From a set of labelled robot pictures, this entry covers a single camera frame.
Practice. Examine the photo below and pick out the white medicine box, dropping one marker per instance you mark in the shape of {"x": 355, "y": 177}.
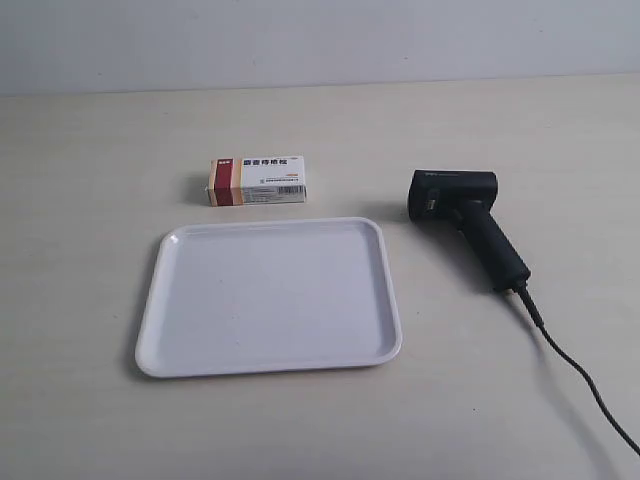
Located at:
{"x": 257, "y": 180}

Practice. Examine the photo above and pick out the white plastic tray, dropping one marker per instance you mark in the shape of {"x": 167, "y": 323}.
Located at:
{"x": 263, "y": 297}

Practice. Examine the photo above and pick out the black handheld barcode scanner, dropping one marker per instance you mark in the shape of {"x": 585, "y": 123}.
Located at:
{"x": 465, "y": 199}

